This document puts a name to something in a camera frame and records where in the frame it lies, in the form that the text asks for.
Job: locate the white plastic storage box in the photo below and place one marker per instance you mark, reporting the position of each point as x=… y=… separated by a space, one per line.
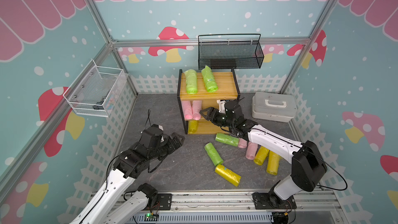
x=273 y=107

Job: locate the black object in white basket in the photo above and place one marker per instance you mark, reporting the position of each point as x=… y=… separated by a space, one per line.
x=99 y=105

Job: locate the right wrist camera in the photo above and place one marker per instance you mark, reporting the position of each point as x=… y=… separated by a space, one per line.
x=221 y=104

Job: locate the green circuit board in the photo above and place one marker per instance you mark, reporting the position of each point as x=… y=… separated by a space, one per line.
x=151 y=217

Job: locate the yellow roll front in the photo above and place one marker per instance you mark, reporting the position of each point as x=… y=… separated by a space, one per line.
x=228 y=175

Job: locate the white wire mesh basket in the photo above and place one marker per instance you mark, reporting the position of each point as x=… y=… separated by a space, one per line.
x=94 y=84

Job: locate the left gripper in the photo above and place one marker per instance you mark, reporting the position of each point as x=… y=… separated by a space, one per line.
x=172 y=147

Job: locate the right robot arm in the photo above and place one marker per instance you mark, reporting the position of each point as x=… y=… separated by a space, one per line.
x=307 y=165

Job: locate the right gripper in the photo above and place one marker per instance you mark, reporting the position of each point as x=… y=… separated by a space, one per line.
x=213 y=116

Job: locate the pink roll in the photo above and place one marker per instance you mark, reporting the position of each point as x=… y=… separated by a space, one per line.
x=187 y=110
x=251 y=150
x=196 y=108
x=242 y=143

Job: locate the wooden three-tier shelf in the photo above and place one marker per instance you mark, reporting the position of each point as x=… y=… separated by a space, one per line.
x=227 y=90

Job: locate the black wire mesh basket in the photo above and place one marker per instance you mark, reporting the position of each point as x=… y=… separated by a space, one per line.
x=230 y=51

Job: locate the green roll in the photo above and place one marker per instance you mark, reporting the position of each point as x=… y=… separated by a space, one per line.
x=209 y=80
x=213 y=154
x=191 y=81
x=227 y=139

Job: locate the yellow roll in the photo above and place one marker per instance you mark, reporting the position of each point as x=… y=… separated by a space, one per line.
x=228 y=175
x=261 y=155
x=273 y=163
x=192 y=126

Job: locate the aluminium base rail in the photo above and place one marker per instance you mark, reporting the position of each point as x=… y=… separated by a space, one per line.
x=241 y=207

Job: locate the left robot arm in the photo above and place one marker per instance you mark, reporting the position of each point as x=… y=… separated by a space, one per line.
x=122 y=172

